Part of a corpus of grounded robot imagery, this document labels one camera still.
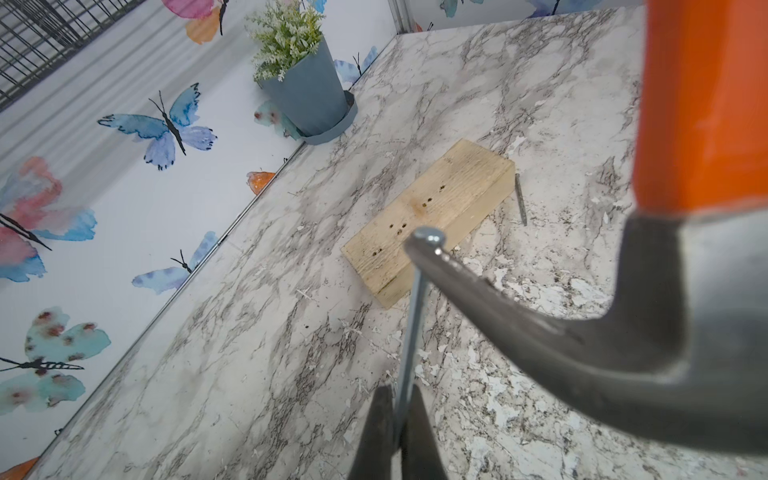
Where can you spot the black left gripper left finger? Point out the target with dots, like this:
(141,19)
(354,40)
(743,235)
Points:
(374,453)

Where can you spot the wooden board with holes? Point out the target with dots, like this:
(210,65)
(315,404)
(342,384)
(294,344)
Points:
(454,195)

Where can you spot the black wire wall basket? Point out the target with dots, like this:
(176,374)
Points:
(39,36)

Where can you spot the dark steel nail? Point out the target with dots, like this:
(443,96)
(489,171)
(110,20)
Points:
(520,199)

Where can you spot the blue pot green plant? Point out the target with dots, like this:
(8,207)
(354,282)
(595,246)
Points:
(295,69)

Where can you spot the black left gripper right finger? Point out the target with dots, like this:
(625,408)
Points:
(420,459)

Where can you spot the orange handled claw hammer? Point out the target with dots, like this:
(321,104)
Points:
(681,355)

